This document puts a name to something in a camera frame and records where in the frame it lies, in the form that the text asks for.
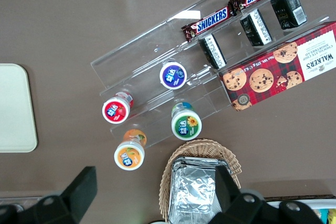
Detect clear acrylic stepped stand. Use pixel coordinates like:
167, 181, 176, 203
90, 0, 331, 154

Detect silver foil packets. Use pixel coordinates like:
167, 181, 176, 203
169, 156, 232, 224

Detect green lid gum jar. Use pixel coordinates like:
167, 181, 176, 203
171, 102, 203, 141

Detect purple lid gum jar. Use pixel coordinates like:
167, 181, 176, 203
159, 60, 187, 90

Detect white rectangular snack tray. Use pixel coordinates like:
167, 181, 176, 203
264, 197, 336, 224

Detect light wicker oval basket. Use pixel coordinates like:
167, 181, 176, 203
159, 138, 242, 224

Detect red Walkers cookie box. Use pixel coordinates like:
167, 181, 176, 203
218, 21, 336, 112

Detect orange lid gum jar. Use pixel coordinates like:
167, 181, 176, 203
113, 129, 148, 171

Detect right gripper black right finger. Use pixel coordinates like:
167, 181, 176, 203
209, 165, 266, 224

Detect cream rectangular tray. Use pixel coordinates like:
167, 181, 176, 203
0, 63, 38, 153

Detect red lid gum jar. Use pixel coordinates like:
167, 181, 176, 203
101, 91, 134, 124

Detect small black white box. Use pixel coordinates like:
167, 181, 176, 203
239, 8, 272, 47
198, 34, 227, 70
270, 0, 308, 30

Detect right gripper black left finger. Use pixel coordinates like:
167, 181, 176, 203
34, 166, 98, 224

